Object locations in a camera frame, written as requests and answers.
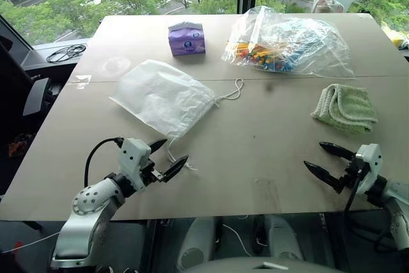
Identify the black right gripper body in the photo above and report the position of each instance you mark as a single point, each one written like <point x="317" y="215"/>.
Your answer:
<point x="350" y="170"/>

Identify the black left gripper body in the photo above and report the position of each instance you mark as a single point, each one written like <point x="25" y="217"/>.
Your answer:
<point x="149" y="172"/>

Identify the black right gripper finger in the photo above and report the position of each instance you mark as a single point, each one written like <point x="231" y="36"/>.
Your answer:
<point x="335" y="150"/>
<point x="322" y="174"/>

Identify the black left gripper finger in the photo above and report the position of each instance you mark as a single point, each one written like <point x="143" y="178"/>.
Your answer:
<point x="157" y="145"/>
<point x="175" y="168"/>

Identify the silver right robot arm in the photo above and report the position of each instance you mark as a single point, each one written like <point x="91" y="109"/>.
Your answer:
<point x="397" y="202"/>

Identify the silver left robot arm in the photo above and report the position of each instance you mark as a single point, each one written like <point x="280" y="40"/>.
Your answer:
<point x="92" y="209"/>

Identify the green folded towel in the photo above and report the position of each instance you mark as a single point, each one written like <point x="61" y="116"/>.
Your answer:
<point x="346" y="108"/>

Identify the clear bag of colourful sticks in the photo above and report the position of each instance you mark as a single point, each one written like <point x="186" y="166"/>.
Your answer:
<point x="281" y="46"/>

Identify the grey robot right leg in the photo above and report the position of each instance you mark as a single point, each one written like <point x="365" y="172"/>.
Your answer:
<point x="282" y="238"/>

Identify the grey robot leg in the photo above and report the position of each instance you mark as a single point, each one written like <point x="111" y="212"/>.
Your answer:
<point x="282" y="238"/>
<point x="199" y="241"/>

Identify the grey robot left leg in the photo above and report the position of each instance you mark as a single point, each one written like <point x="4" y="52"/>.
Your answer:
<point x="199" y="241"/>

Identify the purple tissue pack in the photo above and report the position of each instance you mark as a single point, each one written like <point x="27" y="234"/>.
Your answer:
<point x="187" y="39"/>

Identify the yellow object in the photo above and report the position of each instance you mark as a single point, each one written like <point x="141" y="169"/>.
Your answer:
<point x="396" y="34"/>

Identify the black office chair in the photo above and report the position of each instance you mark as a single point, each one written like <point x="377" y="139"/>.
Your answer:
<point x="22" y="94"/>

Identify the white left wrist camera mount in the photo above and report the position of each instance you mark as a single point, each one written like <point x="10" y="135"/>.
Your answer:
<point x="132" y="161"/>

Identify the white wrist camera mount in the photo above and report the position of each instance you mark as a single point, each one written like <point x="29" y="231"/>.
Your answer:
<point x="370" y="166"/>
<point x="132" y="161"/>

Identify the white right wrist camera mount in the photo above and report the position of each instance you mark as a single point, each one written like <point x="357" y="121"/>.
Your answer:
<point x="370" y="166"/>

